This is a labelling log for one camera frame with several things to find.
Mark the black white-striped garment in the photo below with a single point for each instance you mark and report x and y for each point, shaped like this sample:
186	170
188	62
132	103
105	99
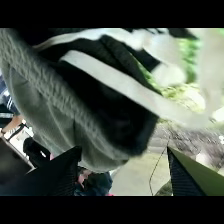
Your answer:
116	116

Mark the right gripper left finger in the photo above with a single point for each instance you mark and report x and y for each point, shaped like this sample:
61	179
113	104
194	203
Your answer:
56	180

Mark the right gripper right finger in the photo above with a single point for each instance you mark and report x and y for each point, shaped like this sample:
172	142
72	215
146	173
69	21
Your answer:
193	180

